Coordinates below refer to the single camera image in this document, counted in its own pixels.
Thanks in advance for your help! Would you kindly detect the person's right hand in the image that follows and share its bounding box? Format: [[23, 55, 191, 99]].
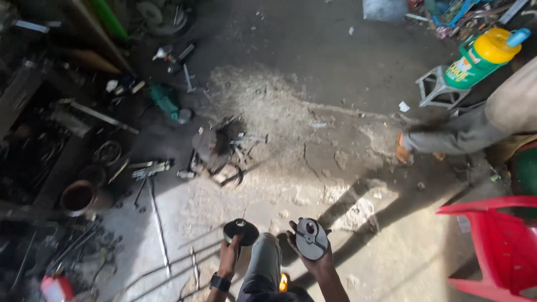
[[286, 221, 334, 276]]

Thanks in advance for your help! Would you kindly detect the person's left hand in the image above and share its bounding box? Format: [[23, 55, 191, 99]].
[[217, 234, 244, 280]]

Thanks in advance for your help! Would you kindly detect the black round metal disc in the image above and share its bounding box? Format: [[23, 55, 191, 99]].
[[223, 218, 260, 247]]

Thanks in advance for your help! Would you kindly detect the grey round metal disc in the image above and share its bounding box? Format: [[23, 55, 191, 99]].
[[295, 218, 329, 261]]

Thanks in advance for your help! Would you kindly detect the person's grey trouser leg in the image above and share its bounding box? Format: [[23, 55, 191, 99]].
[[236, 233, 314, 302]]

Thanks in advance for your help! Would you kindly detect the black wristwatch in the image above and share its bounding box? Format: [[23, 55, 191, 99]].
[[209, 272, 232, 293]]

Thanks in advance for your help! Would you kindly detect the long white metal rod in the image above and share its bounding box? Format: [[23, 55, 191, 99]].
[[148, 176, 173, 278]]

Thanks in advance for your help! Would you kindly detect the rusty round metal pot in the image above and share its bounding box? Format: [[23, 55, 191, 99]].
[[60, 180, 113, 218]]

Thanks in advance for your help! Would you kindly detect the green power tool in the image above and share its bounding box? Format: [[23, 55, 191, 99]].
[[149, 83, 194, 125]]

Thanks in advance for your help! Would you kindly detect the red plastic container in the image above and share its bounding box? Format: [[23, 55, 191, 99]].
[[40, 275, 75, 302]]

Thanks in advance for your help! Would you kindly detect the heap of scrap metal parts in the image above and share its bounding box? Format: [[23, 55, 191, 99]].
[[0, 0, 139, 302]]

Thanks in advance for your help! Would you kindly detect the grey metal stool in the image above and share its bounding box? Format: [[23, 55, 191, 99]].
[[415, 65, 472, 110]]

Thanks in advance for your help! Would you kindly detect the green pipe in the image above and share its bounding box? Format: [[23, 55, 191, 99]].
[[86, 0, 130, 40]]

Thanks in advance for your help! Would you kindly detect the red plastic chair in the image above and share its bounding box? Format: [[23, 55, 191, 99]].
[[435, 195, 537, 302]]

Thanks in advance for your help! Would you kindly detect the grey metal sheet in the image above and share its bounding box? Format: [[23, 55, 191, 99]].
[[362, 0, 409, 22]]

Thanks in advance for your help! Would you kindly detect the green plastic bin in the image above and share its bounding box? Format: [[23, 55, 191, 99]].
[[508, 143, 537, 198]]

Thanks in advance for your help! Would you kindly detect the green yellow water jug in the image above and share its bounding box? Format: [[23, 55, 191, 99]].
[[444, 27, 532, 90]]

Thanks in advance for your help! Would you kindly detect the heap of blue metal scrap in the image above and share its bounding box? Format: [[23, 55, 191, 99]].
[[405, 0, 537, 40]]

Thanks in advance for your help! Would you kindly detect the metal ring gear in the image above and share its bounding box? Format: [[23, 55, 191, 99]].
[[93, 140, 123, 167]]

